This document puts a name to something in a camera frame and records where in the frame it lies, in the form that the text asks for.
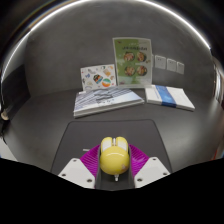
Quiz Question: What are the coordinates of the yellow computer mouse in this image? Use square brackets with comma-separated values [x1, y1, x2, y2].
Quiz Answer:
[98, 136, 131, 182]

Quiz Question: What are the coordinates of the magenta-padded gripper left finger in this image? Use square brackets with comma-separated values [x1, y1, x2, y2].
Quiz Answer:
[57, 144, 102, 189]

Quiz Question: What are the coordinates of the green printed leaflet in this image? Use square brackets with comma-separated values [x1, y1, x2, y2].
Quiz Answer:
[112, 36, 154, 89]

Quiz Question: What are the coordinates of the white sticker sheet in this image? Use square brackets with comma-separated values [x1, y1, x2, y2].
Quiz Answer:
[80, 63, 118, 92]

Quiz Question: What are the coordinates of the row of white wall sockets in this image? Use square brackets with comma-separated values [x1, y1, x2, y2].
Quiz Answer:
[152, 54, 185, 75]

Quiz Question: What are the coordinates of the white book with blue band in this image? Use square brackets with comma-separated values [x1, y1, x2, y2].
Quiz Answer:
[144, 84, 196, 112]

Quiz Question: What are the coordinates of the grey photo cover book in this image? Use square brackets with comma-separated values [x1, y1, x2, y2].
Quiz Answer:
[73, 87, 146, 119]

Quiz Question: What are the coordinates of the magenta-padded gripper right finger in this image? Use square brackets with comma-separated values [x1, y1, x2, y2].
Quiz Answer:
[128, 143, 172, 189]

